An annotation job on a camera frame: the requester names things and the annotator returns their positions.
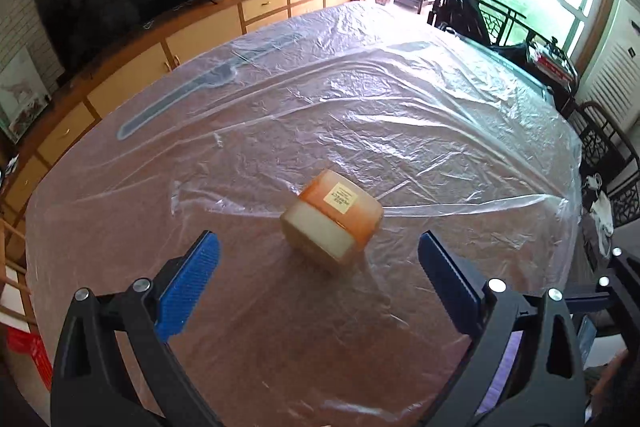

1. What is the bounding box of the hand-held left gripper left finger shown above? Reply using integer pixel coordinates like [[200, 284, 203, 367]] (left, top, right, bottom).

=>
[[50, 229, 222, 427]]

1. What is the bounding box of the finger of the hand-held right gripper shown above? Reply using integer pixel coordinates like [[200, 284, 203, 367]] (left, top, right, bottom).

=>
[[565, 247, 640, 338]]

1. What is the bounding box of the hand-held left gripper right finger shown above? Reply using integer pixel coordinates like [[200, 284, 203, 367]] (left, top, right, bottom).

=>
[[417, 231, 586, 427]]

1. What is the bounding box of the orange translucent plastic container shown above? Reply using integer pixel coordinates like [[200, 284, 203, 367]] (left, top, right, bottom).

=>
[[279, 168, 385, 276]]

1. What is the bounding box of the white crumpled cloth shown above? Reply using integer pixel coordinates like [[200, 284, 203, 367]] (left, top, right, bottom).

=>
[[584, 174, 614, 254]]

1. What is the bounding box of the black ornate metal chair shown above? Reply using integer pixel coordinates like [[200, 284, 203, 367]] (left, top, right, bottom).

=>
[[566, 100, 640, 229]]

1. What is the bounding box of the red plastic basket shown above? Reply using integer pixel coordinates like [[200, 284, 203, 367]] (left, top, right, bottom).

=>
[[4, 324, 54, 391]]

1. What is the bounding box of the light wooden chair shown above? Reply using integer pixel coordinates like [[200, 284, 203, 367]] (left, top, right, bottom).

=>
[[0, 216, 39, 329]]

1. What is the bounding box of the clear plastic table cover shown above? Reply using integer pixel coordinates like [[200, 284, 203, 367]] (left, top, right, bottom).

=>
[[25, 0, 604, 427]]

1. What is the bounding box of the white slatted air conditioner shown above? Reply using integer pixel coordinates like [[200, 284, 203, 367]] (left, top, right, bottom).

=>
[[581, 0, 640, 134]]

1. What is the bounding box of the stack of red books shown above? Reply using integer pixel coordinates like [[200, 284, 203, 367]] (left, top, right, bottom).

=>
[[531, 34, 579, 84]]

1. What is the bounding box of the long wooden drawer cabinet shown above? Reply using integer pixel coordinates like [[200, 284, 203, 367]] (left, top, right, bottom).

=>
[[0, 0, 357, 258]]

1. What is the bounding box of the white animal picture canvas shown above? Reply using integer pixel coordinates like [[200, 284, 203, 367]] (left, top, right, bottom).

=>
[[0, 46, 51, 144]]

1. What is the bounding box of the black jacket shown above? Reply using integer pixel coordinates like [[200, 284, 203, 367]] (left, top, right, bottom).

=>
[[432, 0, 494, 46]]

